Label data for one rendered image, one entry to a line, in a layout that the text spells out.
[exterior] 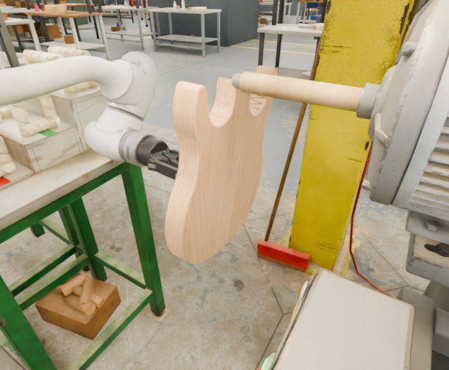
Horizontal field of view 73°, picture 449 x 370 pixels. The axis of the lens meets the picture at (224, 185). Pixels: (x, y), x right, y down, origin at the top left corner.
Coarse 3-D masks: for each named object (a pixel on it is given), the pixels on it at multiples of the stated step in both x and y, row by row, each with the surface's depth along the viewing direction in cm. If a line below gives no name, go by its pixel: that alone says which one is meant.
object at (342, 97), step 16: (240, 80) 48; (256, 80) 47; (272, 80) 46; (288, 80) 45; (304, 80) 44; (272, 96) 47; (288, 96) 45; (304, 96) 44; (320, 96) 42; (336, 96) 41; (352, 96) 40
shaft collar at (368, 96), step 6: (366, 84) 40; (372, 84) 40; (378, 84) 40; (366, 90) 39; (372, 90) 39; (378, 90) 39; (360, 96) 39; (366, 96) 39; (372, 96) 39; (360, 102) 40; (366, 102) 39; (372, 102) 39; (360, 108) 40; (366, 108) 39; (372, 108) 39; (360, 114) 40; (366, 114) 40
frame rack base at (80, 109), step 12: (60, 96) 91; (72, 96) 91; (84, 96) 92; (96, 96) 96; (36, 108) 101; (60, 108) 93; (72, 108) 90; (84, 108) 93; (96, 108) 97; (72, 120) 93; (84, 120) 95; (84, 144) 97
